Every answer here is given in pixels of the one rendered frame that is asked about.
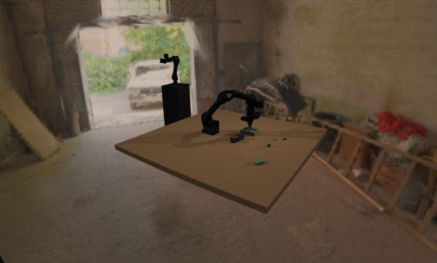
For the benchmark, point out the green flat block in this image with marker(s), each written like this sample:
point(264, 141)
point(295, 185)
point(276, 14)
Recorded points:
point(259, 162)

